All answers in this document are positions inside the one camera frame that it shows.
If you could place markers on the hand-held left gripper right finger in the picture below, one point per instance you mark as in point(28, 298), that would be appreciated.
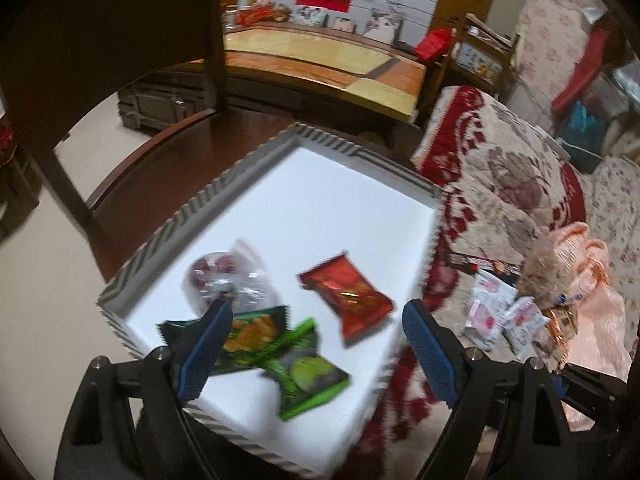
point(430, 355)

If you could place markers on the glass jar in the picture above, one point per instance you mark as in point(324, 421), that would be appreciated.
point(231, 19)

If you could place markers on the brown fluffy toy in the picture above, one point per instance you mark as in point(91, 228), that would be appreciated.
point(542, 270)

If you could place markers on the pink cloth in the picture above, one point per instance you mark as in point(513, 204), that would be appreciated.
point(595, 310)

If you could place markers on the framed couple photo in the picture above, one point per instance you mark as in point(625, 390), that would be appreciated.
point(311, 16)

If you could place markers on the brown plush bear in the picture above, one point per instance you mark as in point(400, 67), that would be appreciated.
point(282, 12)

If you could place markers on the red snack packet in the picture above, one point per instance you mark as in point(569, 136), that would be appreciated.
point(345, 290)

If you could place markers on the clear bag of red dates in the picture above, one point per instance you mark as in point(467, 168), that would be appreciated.
point(215, 270)

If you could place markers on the floral patterned sofa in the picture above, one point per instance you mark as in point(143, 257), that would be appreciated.
point(500, 170)

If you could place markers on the white box with striped rim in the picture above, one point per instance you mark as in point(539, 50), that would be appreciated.
point(320, 210)

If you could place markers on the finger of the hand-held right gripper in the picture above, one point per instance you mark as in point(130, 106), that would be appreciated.
point(595, 382)

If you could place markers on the gold snack wrapper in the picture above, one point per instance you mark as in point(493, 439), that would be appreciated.
point(562, 327)

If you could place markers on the small framed photo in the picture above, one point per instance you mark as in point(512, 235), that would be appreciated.
point(344, 24)

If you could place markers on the large wedding photo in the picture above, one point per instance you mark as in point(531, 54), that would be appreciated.
point(382, 25)

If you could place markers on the bright green snack packet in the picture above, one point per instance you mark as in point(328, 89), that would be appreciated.
point(305, 375)

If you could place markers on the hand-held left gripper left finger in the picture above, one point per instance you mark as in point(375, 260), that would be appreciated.
point(207, 345)

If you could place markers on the red gift bag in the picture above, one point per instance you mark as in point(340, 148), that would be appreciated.
point(432, 44)

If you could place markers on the white and pink snack packet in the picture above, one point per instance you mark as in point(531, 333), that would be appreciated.
point(487, 305)
point(525, 325)

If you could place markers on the dark green chips packet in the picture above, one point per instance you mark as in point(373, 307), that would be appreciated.
point(250, 335)

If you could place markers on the rose print cloth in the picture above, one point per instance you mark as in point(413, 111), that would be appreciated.
point(550, 35)
point(615, 210)

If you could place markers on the dark wooden chair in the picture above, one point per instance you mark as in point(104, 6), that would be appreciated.
point(100, 35)

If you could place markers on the teal bag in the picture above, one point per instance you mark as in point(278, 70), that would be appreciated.
point(587, 122)

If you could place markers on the wooden shelf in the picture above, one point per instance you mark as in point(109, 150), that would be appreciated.
point(482, 57)

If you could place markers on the red plush toy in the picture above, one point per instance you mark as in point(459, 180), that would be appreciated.
point(257, 10)

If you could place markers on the wooden coffee table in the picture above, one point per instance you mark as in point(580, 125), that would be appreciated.
point(300, 60)

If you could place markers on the dark snack packet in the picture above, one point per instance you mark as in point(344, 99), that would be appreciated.
point(482, 263)

